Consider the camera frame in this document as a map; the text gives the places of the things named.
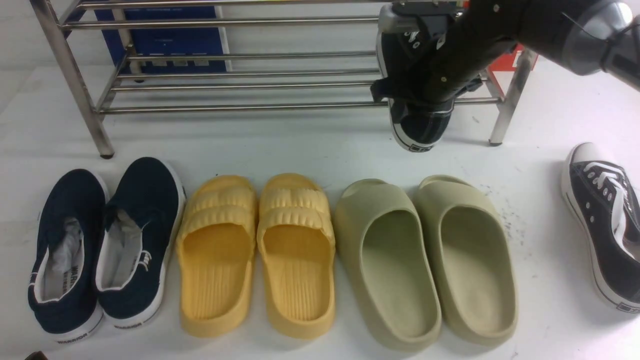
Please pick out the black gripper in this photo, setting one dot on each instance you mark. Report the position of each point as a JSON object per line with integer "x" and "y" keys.
{"x": 484, "y": 32}

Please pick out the black canvas sneaker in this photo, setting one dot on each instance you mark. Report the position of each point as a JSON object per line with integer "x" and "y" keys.
{"x": 601, "y": 197}
{"x": 417, "y": 128}

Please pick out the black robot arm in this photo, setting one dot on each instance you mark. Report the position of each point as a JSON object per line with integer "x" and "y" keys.
{"x": 582, "y": 36}

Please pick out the orange box behind rack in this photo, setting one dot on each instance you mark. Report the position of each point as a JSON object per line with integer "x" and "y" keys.
{"x": 506, "y": 63}

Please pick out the blue box behind rack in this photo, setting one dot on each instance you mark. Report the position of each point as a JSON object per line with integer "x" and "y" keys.
{"x": 175, "y": 41}

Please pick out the stainless steel shoe rack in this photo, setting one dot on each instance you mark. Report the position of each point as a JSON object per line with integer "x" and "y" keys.
{"x": 80, "y": 15}

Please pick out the navy slip-on shoe, inner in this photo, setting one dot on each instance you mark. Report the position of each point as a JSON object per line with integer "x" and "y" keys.
{"x": 140, "y": 224}

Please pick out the navy slip-on shoe, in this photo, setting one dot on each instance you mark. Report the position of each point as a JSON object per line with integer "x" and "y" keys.
{"x": 61, "y": 293}
{"x": 140, "y": 224}

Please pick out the navy slip-on shoe, outer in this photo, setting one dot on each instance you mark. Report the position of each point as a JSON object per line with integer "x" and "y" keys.
{"x": 61, "y": 293}

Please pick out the olive green slide, right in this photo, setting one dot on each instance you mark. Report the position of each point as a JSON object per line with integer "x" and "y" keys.
{"x": 469, "y": 257}

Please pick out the olive green slide, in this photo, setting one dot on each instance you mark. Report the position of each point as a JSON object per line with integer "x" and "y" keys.
{"x": 380, "y": 242}
{"x": 469, "y": 257}

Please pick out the olive green slide, left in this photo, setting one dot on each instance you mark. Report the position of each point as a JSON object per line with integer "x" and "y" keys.
{"x": 380, "y": 242}

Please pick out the yellow ribbed slide, right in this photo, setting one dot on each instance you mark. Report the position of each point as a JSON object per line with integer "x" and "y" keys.
{"x": 297, "y": 244}

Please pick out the yellow ribbed slide, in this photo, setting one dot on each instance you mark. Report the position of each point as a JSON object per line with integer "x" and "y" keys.
{"x": 216, "y": 247}
{"x": 297, "y": 244}

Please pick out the yellow ribbed slide, left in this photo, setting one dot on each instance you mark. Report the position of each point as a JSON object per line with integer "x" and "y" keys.
{"x": 216, "y": 247}

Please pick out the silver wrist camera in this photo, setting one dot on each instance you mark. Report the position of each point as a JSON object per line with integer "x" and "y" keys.
{"x": 432, "y": 17}

